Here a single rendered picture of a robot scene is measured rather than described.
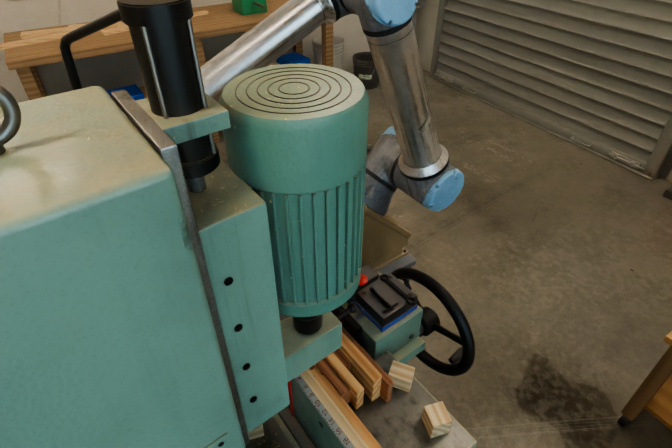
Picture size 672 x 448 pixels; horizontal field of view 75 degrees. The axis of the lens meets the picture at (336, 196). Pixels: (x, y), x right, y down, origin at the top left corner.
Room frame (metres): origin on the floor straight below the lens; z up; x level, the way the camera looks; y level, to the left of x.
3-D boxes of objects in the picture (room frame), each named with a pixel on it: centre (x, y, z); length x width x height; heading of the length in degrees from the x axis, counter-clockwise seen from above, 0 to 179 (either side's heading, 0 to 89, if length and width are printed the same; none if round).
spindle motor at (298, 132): (0.49, 0.05, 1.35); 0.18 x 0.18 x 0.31
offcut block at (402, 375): (0.48, -0.13, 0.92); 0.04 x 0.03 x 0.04; 68
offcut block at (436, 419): (0.39, -0.18, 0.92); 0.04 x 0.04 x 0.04; 16
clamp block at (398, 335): (0.62, -0.09, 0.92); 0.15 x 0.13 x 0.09; 37
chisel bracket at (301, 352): (0.48, 0.07, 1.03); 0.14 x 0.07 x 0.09; 127
